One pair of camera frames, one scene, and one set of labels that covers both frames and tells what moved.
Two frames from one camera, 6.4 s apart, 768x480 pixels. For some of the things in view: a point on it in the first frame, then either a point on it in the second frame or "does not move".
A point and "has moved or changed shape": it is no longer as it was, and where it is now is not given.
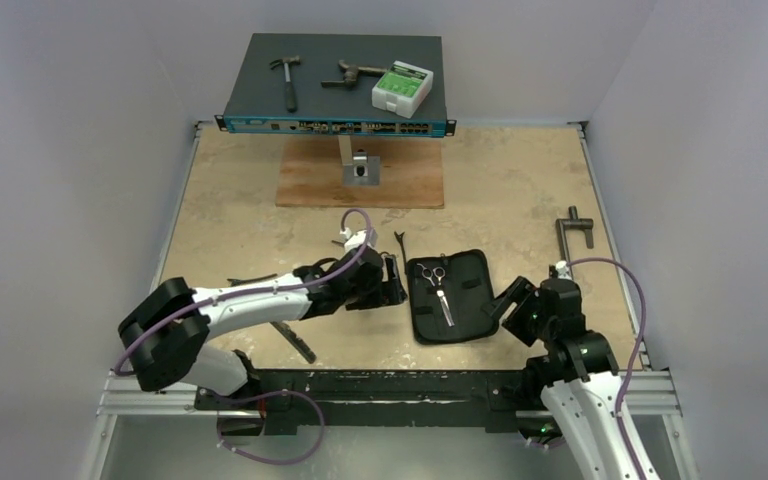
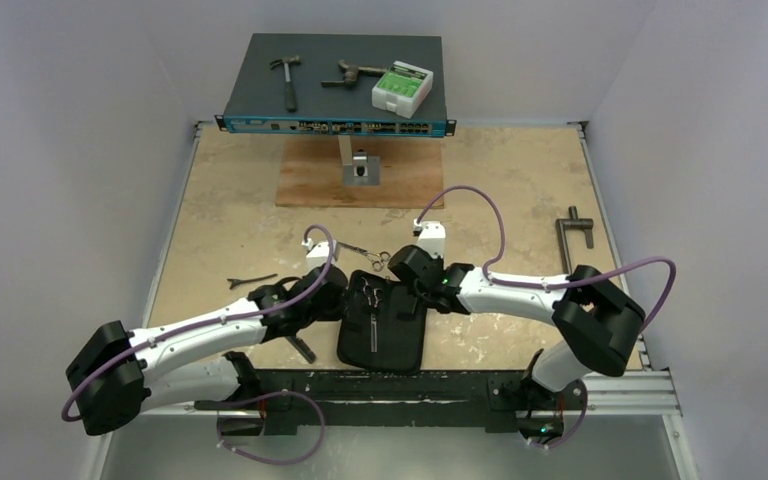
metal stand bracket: x=360 y=168 does not move
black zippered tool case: x=448 y=293 has moved or changed shape
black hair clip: x=234 y=282 does not move
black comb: x=296 y=341 does not move
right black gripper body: x=517 y=303 to x=408 y=287
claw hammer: x=290 y=93 does not move
